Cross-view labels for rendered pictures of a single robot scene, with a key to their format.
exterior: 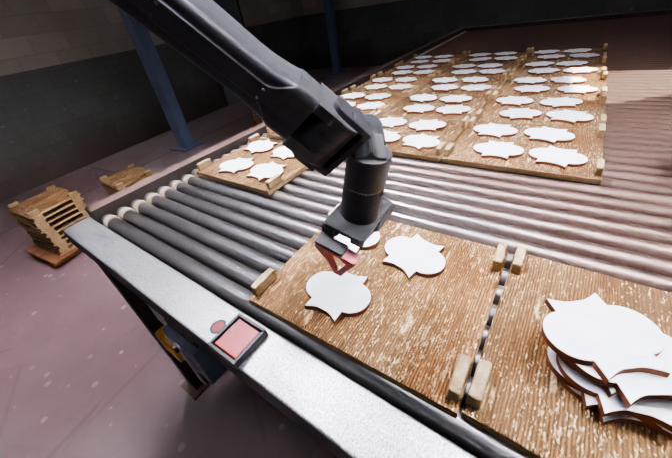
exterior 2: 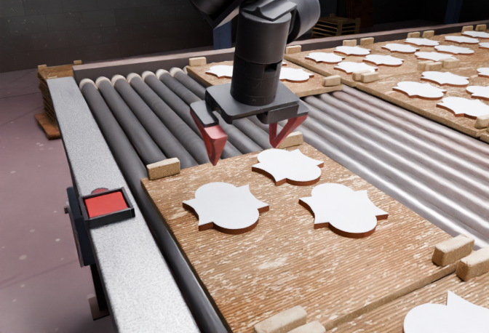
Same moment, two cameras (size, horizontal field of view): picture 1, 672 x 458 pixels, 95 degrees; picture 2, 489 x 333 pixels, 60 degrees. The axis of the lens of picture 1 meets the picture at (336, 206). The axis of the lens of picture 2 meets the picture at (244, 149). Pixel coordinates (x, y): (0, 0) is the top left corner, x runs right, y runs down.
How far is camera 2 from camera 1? 25 cm
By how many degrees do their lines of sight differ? 21
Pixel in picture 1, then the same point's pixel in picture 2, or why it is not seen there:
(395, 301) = (280, 239)
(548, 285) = not seen: outside the picture
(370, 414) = (168, 321)
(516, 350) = not seen: outside the picture
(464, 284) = (379, 259)
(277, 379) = (112, 252)
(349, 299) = (230, 214)
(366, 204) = (247, 75)
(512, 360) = not seen: outside the picture
